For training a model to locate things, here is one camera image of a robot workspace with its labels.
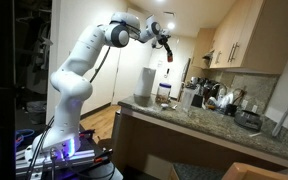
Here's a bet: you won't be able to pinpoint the small wooden wall cabinet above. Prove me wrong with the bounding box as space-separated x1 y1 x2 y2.
191 27 216 70

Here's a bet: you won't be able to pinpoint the metal robot base platform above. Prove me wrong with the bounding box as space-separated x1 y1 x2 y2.
15 131 123 180

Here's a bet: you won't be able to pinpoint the black vertical pole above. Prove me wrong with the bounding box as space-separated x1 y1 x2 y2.
0 0 17 180

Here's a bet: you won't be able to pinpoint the black toaster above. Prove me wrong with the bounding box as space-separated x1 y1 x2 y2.
233 109 263 132

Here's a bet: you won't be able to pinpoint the white room door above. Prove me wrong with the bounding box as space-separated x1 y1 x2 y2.
111 7 158 105

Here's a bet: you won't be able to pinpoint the blue cable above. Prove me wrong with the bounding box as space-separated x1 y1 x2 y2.
0 128 36 149

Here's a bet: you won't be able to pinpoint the grey trash bin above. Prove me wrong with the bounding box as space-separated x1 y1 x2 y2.
26 100 47 125

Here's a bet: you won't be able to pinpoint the white bottle with red end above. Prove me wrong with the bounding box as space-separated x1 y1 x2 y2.
166 49 174 64

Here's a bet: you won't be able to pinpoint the clear container with blue lid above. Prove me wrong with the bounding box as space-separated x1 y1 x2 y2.
156 82 172 105

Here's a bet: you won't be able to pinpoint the black mug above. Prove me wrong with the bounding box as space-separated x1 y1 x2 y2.
224 103 237 117

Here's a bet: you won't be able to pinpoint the large wooden wall cabinet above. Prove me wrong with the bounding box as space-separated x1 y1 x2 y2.
209 0 288 75

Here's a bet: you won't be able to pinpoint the metal cabinet handle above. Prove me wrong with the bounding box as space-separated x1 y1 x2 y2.
214 50 222 65
230 42 240 63

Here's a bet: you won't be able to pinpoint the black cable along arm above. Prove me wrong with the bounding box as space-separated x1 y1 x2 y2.
89 46 112 84

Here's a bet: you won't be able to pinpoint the range hood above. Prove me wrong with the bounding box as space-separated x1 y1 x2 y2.
202 49 215 62

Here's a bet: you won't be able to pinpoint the wooden kitchen island body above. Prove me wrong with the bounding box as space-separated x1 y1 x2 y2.
111 106 288 180

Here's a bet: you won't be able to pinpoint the wooden chair back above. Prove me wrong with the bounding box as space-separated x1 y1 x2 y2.
221 161 288 180

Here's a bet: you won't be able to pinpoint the black base cable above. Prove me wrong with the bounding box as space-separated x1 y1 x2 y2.
25 116 56 180

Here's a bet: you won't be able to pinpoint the round ceiling light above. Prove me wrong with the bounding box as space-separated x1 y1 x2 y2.
166 21 177 31

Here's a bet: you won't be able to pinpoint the black coffee maker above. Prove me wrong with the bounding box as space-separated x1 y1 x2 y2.
191 77 212 108

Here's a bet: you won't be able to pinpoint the white dishes by sink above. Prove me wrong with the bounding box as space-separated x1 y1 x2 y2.
217 92 234 109

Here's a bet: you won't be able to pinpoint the white closet door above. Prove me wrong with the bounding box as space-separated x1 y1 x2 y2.
45 0 129 126

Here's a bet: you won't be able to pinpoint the clear plastic pitcher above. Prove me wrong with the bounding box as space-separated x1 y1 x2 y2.
181 84 197 113

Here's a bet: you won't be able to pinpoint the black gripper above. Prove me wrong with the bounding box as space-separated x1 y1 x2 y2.
156 34 173 56

